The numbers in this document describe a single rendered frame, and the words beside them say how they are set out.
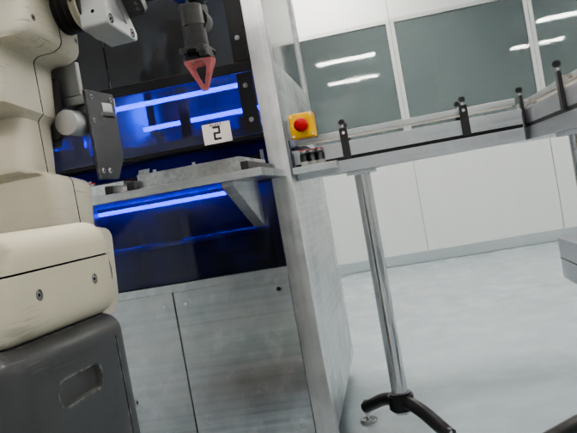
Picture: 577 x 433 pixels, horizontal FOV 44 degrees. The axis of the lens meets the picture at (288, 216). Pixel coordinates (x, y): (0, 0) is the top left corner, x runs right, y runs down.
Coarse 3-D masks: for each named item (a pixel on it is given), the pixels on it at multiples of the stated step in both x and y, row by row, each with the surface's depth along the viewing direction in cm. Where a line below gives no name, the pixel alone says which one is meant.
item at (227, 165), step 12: (240, 156) 171; (180, 168) 172; (192, 168) 171; (204, 168) 171; (216, 168) 170; (228, 168) 170; (240, 168) 170; (144, 180) 173; (156, 180) 173; (168, 180) 172; (180, 180) 172
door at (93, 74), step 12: (84, 36) 213; (84, 48) 213; (96, 48) 213; (84, 60) 213; (96, 60) 213; (84, 72) 214; (96, 72) 213; (84, 84) 214; (96, 84) 213; (108, 84) 213
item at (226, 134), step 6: (228, 120) 207; (204, 126) 208; (210, 126) 208; (222, 126) 207; (228, 126) 207; (204, 132) 208; (210, 132) 208; (222, 132) 208; (228, 132) 207; (204, 138) 208; (210, 138) 208; (222, 138) 208; (228, 138) 207; (204, 144) 208
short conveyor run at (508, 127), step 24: (408, 120) 213; (432, 120) 218; (456, 120) 221; (480, 120) 208; (504, 120) 207; (336, 144) 214; (360, 144) 213; (384, 144) 212; (408, 144) 211; (432, 144) 210; (456, 144) 209; (480, 144) 208; (504, 144) 218; (336, 168) 214; (360, 168) 213
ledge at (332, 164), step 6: (324, 162) 204; (330, 162) 204; (336, 162) 203; (294, 168) 205; (300, 168) 205; (306, 168) 205; (312, 168) 205; (318, 168) 204; (324, 168) 204; (330, 168) 210
